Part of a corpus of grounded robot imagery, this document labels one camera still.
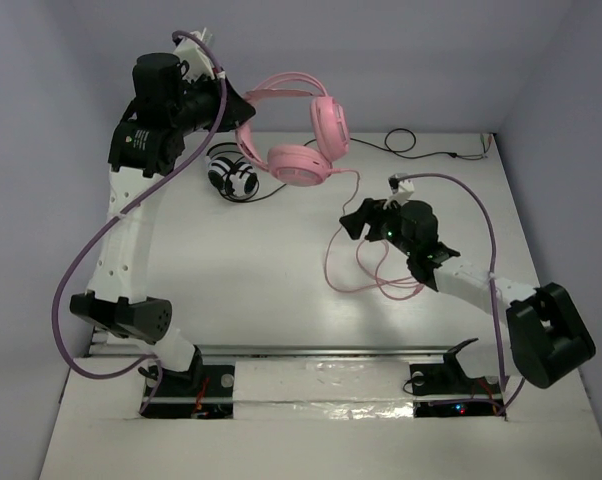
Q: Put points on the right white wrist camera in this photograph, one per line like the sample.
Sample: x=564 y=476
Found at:
x=401 y=188

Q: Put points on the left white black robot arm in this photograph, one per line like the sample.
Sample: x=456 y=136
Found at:
x=175 y=95

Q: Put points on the metal base rail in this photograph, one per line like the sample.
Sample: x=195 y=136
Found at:
x=323 y=375

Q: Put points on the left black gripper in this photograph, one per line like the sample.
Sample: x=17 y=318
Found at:
x=221 y=103

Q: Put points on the pink over-ear headphones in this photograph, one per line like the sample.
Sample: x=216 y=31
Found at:
x=292 y=164

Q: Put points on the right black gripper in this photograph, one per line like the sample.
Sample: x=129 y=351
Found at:
x=374 y=214

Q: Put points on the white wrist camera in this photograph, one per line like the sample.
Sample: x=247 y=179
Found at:
x=401 y=188
x=198 y=47

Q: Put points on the black white striped headphones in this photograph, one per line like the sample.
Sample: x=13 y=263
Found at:
x=230 y=173

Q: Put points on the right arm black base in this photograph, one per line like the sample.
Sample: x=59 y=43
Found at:
x=444 y=390

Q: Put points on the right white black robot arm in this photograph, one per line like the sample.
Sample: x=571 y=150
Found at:
x=547 y=337

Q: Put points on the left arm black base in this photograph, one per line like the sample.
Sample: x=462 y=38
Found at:
x=203 y=392

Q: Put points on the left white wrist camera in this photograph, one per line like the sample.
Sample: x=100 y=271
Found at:
x=198 y=47

